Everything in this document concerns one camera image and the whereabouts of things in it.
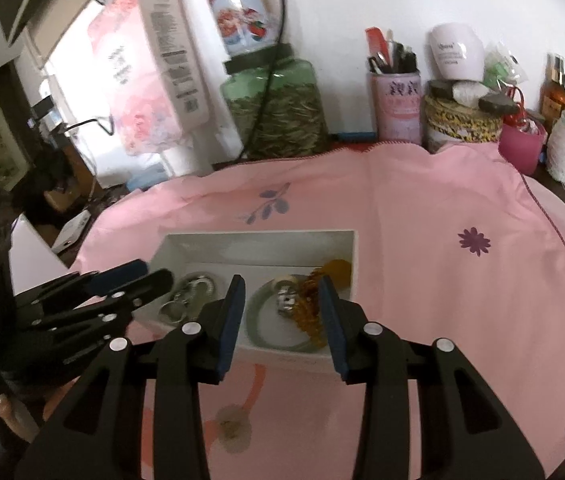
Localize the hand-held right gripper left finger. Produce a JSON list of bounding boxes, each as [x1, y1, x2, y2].
[[15, 274, 247, 480]]

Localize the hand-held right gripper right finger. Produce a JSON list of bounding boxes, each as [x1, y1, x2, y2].
[[317, 277, 546, 480]]

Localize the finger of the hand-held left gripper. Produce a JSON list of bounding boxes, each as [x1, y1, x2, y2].
[[12, 260, 146, 312], [37, 268, 174, 344]]

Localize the amber bead bracelet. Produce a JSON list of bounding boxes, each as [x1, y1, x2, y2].
[[295, 258, 353, 353]]

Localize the silver ring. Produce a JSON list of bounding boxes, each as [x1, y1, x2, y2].
[[160, 300, 189, 324]]

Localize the ornate silver gold jewelry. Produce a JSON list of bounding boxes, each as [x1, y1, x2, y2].
[[177, 272, 216, 311]]

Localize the jade pendant with gold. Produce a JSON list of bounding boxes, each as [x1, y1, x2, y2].
[[273, 284, 304, 317]]

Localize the white cardboard box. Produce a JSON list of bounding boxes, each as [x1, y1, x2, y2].
[[135, 230, 362, 376]]

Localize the green jade bangle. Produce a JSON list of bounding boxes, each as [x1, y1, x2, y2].
[[246, 280, 333, 353]]

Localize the white cardboard sheet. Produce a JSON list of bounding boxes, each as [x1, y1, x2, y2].
[[8, 212, 70, 293]]

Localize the small white device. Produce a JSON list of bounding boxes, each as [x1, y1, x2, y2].
[[51, 210, 92, 254]]

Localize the pink printed cloth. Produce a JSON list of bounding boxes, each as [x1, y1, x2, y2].
[[70, 140, 565, 480]]

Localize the black charger plug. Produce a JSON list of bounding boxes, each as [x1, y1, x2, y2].
[[27, 104, 63, 134]]

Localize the green glass jar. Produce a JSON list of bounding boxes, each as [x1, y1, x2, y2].
[[220, 45, 328, 161]]

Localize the pink tissue pack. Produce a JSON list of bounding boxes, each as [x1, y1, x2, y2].
[[85, 0, 213, 157]]

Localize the pink pen holder can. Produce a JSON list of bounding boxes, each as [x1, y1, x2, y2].
[[369, 71, 423, 145]]

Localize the round yellow patterned tin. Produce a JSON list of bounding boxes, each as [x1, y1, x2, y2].
[[423, 92, 506, 154]]

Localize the pink plastic basket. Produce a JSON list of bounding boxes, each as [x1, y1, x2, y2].
[[499, 120, 548, 176]]

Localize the white thread spool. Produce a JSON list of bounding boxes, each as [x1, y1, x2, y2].
[[450, 80, 488, 107]]

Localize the bundle of pens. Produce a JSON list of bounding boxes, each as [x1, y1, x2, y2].
[[383, 30, 418, 75]]

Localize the printed tin can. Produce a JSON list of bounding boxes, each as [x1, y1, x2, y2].
[[200, 0, 283, 59]]

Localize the red scissors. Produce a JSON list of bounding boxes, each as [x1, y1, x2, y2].
[[505, 85, 529, 127]]

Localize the red comb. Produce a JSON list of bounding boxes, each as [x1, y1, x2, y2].
[[365, 26, 391, 69]]

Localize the white cream jar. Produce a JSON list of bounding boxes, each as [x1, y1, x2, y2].
[[429, 22, 486, 82]]

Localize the clear plastic bag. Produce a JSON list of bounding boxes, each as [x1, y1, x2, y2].
[[483, 40, 526, 96]]

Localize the amber glass bottle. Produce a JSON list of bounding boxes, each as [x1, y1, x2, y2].
[[540, 54, 565, 128]]

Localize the black cable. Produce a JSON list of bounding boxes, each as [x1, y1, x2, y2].
[[240, 0, 288, 158]]

